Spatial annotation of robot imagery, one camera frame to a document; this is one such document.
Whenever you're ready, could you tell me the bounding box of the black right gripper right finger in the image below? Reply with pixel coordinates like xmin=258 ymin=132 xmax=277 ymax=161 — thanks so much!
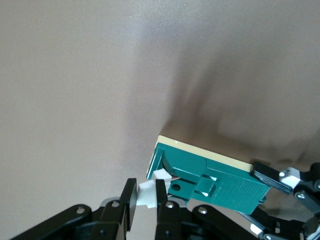
xmin=154 ymin=178 xmax=253 ymax=240

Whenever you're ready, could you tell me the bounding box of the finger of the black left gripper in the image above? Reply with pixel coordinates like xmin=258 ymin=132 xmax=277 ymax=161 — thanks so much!
xmin=237 ymin=207 xmax=305 ymax=240
xmin=250 ymin=161 xmax=320 ymax=218

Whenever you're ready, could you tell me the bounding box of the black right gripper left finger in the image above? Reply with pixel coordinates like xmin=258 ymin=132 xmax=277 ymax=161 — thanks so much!
xmin=9 ymin=177 xmax=138 ymax=240

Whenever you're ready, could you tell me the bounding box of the green terminal block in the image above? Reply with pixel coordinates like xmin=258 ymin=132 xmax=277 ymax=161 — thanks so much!
xmin=136 ymin=134 xmax=271 ymax=215

